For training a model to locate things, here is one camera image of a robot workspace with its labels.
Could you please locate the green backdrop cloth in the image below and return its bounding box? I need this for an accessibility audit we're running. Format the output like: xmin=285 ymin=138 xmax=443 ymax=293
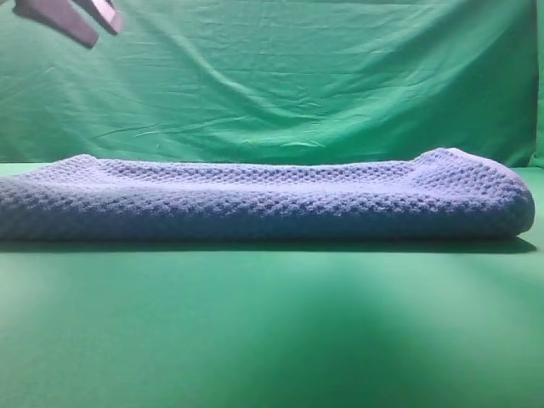
xmin=1 ymin=1 xmax=543 ymax=167

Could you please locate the blue waffle-weave towel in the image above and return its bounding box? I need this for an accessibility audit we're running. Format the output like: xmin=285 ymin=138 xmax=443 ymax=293
xmin=1 ymin=148 xmax=535 ymax=241

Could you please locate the blurred grey gripper finger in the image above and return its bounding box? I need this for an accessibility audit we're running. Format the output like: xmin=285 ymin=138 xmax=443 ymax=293
xmin=75 ymin=0 xmax=124 ymax=35

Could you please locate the black gripper finger at frame edge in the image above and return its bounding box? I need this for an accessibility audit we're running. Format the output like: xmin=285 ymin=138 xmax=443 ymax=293
xmin=13 ymin=0 xmax=99 ymax=48

